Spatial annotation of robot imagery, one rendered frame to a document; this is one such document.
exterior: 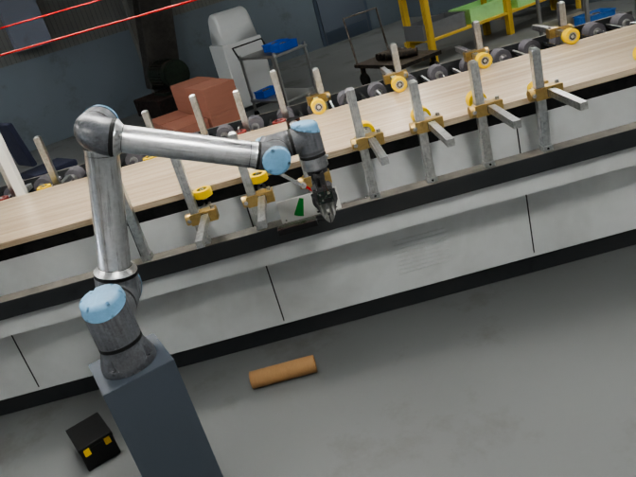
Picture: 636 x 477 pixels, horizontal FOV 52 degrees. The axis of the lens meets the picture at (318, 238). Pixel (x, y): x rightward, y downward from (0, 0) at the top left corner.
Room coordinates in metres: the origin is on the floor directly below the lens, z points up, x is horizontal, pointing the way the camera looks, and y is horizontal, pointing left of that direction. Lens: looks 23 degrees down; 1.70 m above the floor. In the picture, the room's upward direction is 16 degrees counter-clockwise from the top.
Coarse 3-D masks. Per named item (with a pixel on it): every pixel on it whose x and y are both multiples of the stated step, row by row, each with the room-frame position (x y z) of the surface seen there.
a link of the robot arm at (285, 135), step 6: (276, 132) 2.14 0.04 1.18; (282, 132) 2.13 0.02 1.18; (288, 132) 2.12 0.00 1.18; (258, 138) 2.14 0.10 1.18; (264, 138) 2.13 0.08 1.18; (270, 138) 2.09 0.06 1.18; (276, 138) 2.08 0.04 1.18; (282, 138) 2.11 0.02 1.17; (288, 138) 2.11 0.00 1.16; (288, 144) 2.10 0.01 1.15; (294, 150) 2.11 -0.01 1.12
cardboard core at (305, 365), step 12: (300, 360) 2.48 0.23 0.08; (312, 360) 2.46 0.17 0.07; (252, 372) 2.49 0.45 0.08; (264, 372) 2.47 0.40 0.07; (276, 372) 2.46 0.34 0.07; (288, 372) 2.45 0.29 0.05; (300, 372) 2.44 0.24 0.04; (312, 372) 2.45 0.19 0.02; (252, 384) 2.45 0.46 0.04; (264, 384) 2.45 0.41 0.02
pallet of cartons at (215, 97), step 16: (192, 80) 7.64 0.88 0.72; (208, 80) 7.28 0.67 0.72; (224, 80) 6.95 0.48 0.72; (176, 96) 7.64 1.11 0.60; (208, 96) 6.78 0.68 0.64; (224, 96) 6.85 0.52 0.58; (176, 112) 7.65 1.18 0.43; (192, 112) 7.23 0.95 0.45; (208, 112) 6.77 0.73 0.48; (224, 112) 6.83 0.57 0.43; (160, 128) 7.14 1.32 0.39; (176, 128) 6.71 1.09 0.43; (192, 128) 6.69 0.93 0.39; (208, 128) 6.75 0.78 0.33
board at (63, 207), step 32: (608, 32) 3.46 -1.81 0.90; (512, 64) 3.35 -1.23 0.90; (544, 64) 3.16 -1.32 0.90; (576, 64) 2.99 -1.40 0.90; (608, 64) 2.85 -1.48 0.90; (384, 96) 3.47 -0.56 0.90; (448, 96) 3.09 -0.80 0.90; (512, 96) 2.78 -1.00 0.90; (320, 128) 3.18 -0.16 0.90; (352, 128) 3.01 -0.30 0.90; (384, 128) 2.85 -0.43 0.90; (160, 160) 3.46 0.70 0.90; (32, 192) 3.56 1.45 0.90; (64, 192) 3.35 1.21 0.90; (128, 192) 3.00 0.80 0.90; (160, 192) 2.85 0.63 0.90; (0, 224) 3.08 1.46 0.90; (32, 224) 2.92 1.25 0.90; (64, 224) 2.77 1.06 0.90
